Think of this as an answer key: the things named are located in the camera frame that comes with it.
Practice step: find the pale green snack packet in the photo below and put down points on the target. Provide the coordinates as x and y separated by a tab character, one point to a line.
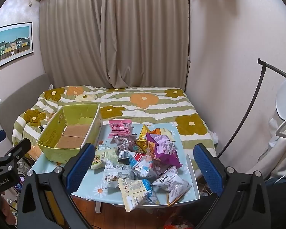
102	158

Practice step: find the black metal clothes rack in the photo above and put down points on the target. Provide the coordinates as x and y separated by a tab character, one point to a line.
252	100

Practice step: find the orange snack packet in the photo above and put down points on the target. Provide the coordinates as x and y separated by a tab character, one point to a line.
158	131

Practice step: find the red packet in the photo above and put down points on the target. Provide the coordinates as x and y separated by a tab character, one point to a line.
178	225

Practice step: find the white hanging garment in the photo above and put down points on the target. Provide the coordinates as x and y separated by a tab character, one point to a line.
285	152

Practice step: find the brown snack packet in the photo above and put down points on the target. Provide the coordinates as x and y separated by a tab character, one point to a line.
126	143

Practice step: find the person's left hand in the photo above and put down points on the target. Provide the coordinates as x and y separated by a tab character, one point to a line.
8	208

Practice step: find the purple snack packet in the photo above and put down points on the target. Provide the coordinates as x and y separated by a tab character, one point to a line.
164	150

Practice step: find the yellow-green cardboard box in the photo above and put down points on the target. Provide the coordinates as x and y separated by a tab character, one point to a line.
69	133

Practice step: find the beige curtain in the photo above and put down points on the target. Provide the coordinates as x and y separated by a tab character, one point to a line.
114	33

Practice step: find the gold snack packet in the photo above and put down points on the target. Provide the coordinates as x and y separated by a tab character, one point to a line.
143	140

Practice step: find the framed wall poster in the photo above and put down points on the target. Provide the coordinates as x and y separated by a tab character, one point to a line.
13	45

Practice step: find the grey padded headboard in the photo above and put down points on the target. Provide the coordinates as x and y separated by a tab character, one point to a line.
11	114

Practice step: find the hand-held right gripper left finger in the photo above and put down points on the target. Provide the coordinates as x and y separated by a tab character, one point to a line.
82	164

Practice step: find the pile of mixed snack bags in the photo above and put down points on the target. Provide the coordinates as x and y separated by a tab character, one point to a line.
138	171

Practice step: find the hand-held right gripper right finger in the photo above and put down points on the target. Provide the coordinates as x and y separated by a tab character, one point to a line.
208	169

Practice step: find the pink striped snack packet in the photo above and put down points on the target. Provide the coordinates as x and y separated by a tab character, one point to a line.
120	128

